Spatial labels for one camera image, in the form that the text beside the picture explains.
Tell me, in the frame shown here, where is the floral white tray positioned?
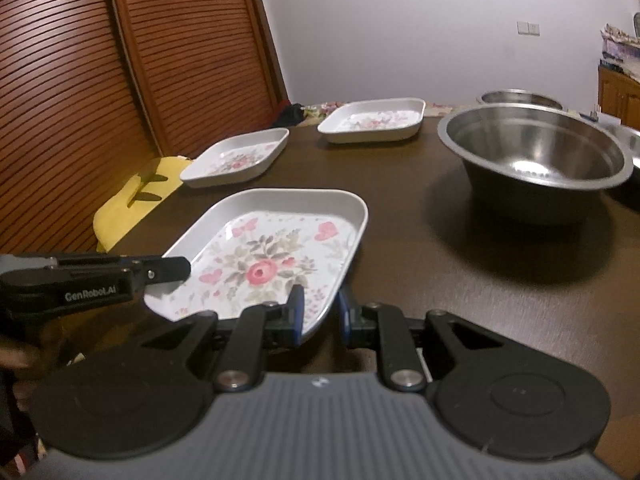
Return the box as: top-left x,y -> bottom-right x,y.
180,128 -> 290,188
318,98 -> 426,144
143,188 -> 369,338

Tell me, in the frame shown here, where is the pile of folded fabrics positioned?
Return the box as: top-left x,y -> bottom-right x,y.
600,24 -> 639,66

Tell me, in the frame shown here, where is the large steel bowl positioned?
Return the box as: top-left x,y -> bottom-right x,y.
437,103 -> 634,223

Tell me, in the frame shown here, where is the medium steel bowl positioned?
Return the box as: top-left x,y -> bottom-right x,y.
604,125 -> 640,171

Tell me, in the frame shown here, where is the floral bed quilt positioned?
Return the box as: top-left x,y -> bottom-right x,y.
303,102 -> 456,125

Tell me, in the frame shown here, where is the wooden sideboard cabinet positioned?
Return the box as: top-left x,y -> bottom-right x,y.
598,65 -> 640,130

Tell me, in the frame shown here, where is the white wall switch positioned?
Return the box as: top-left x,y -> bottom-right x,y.
516,21 -> 540,37

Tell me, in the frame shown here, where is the black clothing on bed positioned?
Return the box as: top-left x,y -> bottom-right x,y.
271,102 -> 305,128

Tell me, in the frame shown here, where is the small steel bowl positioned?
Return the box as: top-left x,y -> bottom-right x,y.
477,89 -> 564,110

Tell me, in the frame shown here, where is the louvered wooden wardrobe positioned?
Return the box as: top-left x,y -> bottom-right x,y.
1,0 -> 286,254

